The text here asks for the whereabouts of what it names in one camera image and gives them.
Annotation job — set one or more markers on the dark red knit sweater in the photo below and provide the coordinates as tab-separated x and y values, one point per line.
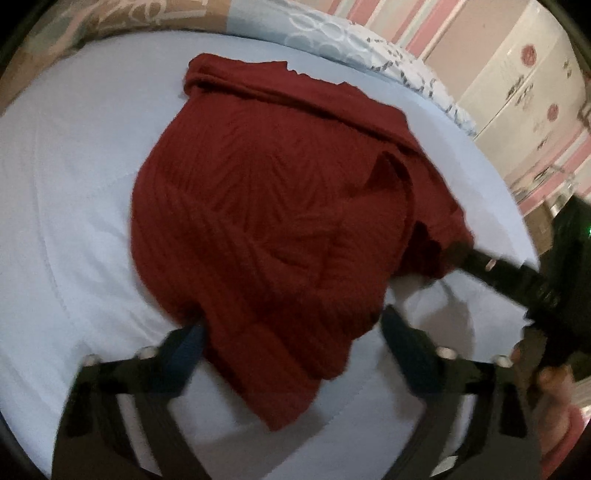
277	207

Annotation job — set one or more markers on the white wardrobe with red decals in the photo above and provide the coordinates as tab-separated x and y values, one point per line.
508	83

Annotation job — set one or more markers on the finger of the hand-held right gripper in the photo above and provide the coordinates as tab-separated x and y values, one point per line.
494	272

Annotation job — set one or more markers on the bed with light blue sheet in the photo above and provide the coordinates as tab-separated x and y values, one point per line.
69	207

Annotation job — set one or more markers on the person's right forearm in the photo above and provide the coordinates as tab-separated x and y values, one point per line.
572	443

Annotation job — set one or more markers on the plaid pillow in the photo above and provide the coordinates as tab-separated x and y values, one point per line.
55	44

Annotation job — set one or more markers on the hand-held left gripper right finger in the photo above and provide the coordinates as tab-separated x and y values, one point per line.
404	350

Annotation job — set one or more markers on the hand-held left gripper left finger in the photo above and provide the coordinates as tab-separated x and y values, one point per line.
184	360

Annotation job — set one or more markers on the patterned blue and tan duvet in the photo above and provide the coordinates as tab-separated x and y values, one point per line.
323	32

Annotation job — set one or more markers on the person's right hand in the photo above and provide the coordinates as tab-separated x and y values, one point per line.
549	397

